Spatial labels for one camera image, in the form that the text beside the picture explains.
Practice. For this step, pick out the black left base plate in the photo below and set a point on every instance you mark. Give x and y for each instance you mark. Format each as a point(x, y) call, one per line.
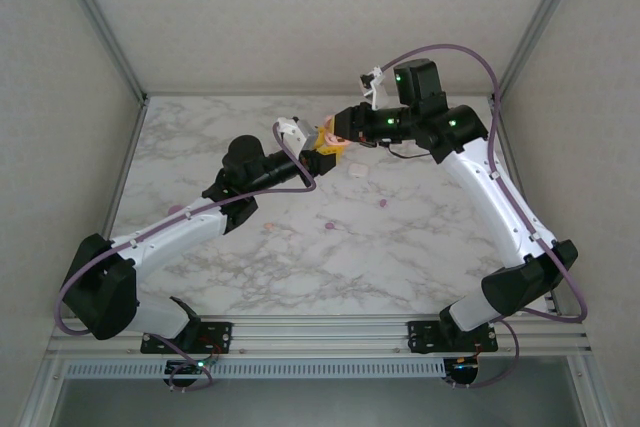
point(220, 334)

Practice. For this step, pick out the aluminium frame post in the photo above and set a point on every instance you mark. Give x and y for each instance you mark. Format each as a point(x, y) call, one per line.
point(104, 22)
point(537, 22)

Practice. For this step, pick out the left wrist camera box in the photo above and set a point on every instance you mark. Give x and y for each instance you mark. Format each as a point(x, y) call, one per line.
point(300, 134)

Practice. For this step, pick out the white clay piece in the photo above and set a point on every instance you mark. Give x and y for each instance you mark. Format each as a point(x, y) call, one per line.
point(358, 170)

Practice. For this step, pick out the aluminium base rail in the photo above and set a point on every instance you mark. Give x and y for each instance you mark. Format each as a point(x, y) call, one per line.
point(320, 334)

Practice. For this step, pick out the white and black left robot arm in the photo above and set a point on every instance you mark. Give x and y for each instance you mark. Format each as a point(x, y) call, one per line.
point(165, 237)

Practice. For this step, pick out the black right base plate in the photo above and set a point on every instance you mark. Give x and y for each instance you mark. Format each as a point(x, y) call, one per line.
point(422, 337)

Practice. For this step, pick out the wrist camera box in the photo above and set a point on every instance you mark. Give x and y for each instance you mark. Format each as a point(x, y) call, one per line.
point(377, 97)
point(300, 134)

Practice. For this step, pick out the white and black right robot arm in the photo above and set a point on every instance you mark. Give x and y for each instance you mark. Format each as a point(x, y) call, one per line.
point(490, 197)

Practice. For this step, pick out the purple clay lump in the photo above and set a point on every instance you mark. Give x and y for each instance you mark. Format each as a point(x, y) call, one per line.
point(174, 208)

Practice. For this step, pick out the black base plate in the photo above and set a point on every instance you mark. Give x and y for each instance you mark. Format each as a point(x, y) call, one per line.
point(220, 334)
point(422, 337)

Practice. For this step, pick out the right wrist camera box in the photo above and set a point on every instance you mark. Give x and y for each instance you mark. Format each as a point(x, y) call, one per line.
point(377, 97)

